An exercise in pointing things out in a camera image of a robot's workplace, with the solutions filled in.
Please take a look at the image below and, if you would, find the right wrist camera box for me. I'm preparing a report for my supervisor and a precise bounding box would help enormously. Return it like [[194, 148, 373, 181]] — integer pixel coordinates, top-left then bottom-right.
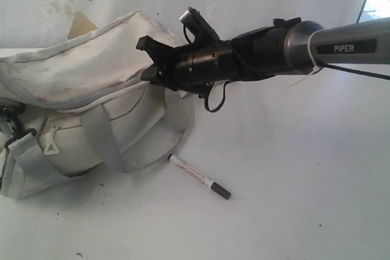
[[179, 7, 220, 44]]

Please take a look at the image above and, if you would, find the white marker with black cap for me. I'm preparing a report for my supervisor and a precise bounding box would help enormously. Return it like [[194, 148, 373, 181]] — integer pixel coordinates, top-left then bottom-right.
[[168, 154, 232, 200]]

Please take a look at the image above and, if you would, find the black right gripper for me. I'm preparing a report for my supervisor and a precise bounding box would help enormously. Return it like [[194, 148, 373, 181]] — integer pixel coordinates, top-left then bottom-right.
[[136, 35, 241, 96]]

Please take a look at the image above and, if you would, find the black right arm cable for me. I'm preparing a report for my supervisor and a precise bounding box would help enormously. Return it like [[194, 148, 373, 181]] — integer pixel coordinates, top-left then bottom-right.
[[202, 79, 230, 113]]

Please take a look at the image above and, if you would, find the white fabric duffel bag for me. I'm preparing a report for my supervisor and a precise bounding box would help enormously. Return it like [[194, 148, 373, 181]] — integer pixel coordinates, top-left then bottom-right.
[[1, 11, 193, 199]]

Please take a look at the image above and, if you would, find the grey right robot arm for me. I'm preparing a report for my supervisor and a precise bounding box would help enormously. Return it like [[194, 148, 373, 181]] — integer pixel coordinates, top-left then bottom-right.
[[136, 18, 389, 95]]

